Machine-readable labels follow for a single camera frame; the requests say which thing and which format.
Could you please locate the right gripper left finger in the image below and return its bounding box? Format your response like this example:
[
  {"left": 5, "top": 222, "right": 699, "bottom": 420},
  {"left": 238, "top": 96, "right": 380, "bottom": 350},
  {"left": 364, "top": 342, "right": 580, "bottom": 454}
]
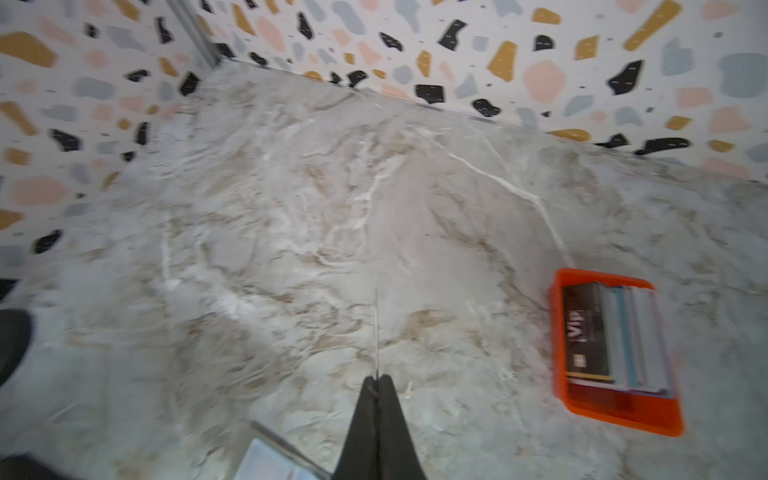
[{"left": 332, "top": 376, "right": 380, "bottom": 480}]

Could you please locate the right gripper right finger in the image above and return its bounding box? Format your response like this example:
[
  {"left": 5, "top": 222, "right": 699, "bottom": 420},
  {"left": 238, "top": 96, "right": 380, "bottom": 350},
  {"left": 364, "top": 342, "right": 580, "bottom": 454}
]
[{"left": 377, "top": 375, "right": 427, "bottom": 480}]

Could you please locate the beige leather card holder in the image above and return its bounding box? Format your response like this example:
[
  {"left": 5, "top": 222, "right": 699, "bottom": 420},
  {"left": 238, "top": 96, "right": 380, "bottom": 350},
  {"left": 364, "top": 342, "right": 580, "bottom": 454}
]
[{"left": 226, "top": 421, "right": 331, "bottom": 480}]

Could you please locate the black VIP credit card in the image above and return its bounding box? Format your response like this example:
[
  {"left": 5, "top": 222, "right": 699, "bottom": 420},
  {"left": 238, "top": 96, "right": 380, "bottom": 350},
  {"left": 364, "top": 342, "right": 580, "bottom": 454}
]
[{"left": 373, "top": 287, "right": 380, "bottom": 382}]

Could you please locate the red card tray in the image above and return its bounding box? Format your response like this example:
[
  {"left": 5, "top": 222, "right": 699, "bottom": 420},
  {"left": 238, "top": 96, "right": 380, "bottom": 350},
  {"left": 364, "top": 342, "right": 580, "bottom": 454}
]
[{"left": 550, "top": 268, "right": 684, "bottom": 437}]

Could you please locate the stack of cards in tray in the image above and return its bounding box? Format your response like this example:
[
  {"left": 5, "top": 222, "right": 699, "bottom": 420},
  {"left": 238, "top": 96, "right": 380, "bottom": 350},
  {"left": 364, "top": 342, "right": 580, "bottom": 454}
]
[{"left": 566, "top": 283, "right": 675, "bottom": 398}]

